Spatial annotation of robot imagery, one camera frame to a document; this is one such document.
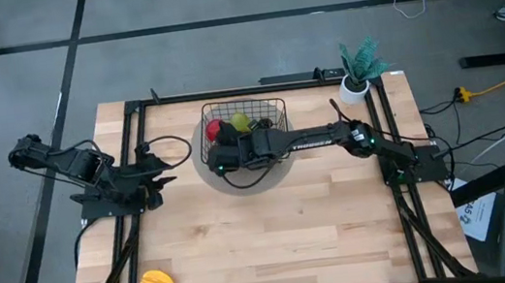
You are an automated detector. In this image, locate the white printed paper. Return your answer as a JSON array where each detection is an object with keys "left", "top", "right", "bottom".
[{"left": 449, "top": 172, "right": 505, "bottom": 246}]

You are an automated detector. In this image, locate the dark purple toy eggplant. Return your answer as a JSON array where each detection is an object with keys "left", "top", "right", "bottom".
[{"left": 213, "top": 117, "right": 245, "bottom": 148}]

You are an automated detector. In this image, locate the black wire basket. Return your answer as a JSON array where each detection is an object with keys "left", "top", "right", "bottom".
[{"left": 192, "top": 91, "right": 294, "bottom": 169}]

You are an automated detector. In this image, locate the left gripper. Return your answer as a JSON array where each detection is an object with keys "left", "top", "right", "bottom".
[{"left": 130, "top": 151, "right": 182, "bottom": 212}]

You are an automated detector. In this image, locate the green toy apple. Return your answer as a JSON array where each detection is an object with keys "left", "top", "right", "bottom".
[{"left": 228, "top": 110, "right": 253, "bottom": 136}]

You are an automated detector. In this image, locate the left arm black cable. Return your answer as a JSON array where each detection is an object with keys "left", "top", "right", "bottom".
[{"left": 132, "top": 130, "right": 196, "bottom": 176}]

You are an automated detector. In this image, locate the yellow extension cord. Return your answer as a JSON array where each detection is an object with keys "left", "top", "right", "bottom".
[{"left": 450, "top": 71, "right": 505, "bottom": 105}]

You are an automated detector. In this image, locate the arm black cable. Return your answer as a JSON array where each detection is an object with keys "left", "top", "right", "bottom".
[
  {"left": 132, "top": 130, "right": 196, "bottom": 176},
  {"left": 219, "top": 159, "right": 289, "bottom": 194}
]

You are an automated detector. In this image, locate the red apple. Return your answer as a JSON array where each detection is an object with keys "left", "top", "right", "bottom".
[{"left": 203, "top": 117, "right": 226, "bottom": 143}]

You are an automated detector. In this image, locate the artificial plant white pot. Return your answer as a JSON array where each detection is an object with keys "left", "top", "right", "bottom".
[{"left": 331, "top": 33, "right": 397, "bottom": 108}]

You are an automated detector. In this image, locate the round grey mat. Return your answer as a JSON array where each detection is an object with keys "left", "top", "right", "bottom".
[{"left": 183, "top": 91, "right": 303, "bottom": 204}]

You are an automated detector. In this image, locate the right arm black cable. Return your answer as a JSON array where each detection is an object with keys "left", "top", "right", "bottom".
[{"left": 219, "top": 159, "right": 289, "bottom": 194}]

